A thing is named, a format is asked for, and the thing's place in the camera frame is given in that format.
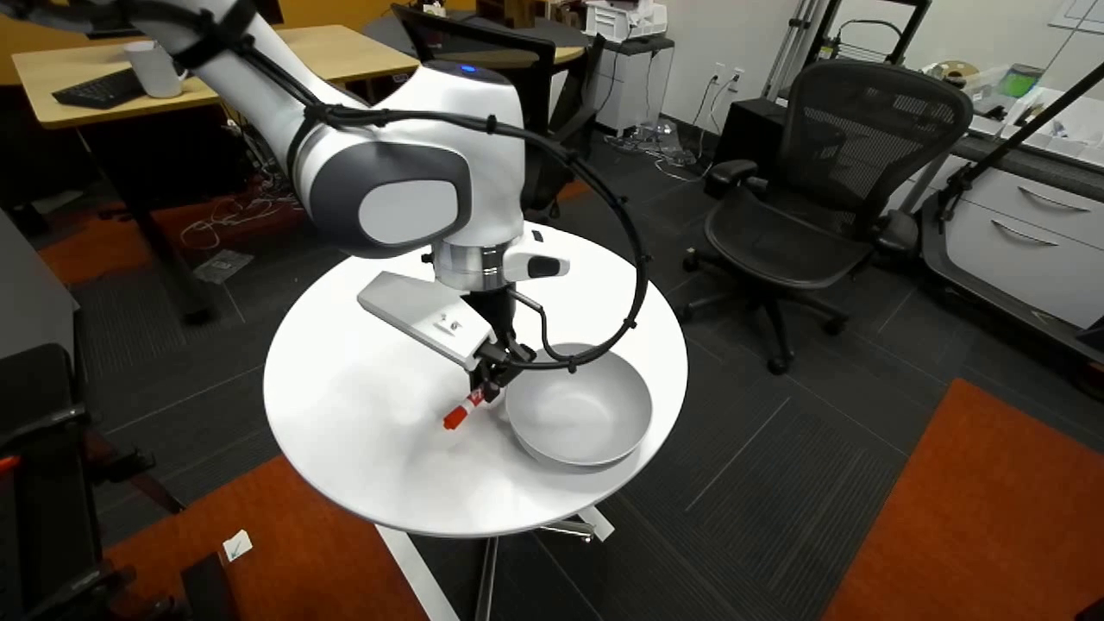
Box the white table base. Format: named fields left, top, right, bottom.
left=369, top=501, right=621, bottom=621

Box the black mesh office chair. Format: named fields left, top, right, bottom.
left=675, top=59, right=975, bottom=381

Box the white round bowl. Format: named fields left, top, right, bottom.
left=493, top=342, right=656, bottom=473

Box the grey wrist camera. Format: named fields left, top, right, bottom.
left=352, top=268, right=500, bottom=363

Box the white printer box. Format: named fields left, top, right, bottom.
left=578, top=0, right=674, bottom=48

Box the green and white device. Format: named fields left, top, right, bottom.
left=990, top=63, right=1048, bottom=102

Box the small white paper tag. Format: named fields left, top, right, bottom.
left=218, top=528, right=260, bottom=568

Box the black laptop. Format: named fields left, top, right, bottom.
left=49, top=64, right=143, bottom=114

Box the black padded office chair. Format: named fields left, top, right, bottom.
left=392, top=3, right=608, bottom=228

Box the light wooden desk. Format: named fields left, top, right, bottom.
left=9, top=20, right=425, bottom=327

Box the white drawer cabinet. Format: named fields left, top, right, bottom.
left=937, top=120, right=1104, bottom=338

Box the white mug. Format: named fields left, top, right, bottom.
left=120, top=39, right=191, bottom=102

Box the red marker pen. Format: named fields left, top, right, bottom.
left=441, top=390, right=487, bottom=435

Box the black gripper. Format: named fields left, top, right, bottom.
left=461, top=284, right=542, bottom=413

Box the black slanted stand pole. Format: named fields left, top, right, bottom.
left=931, top=63, right=1104, bottom=225

